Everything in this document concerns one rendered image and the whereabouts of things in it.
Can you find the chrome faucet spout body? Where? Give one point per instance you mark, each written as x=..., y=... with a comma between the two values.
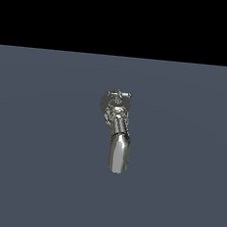
x=119, y=152

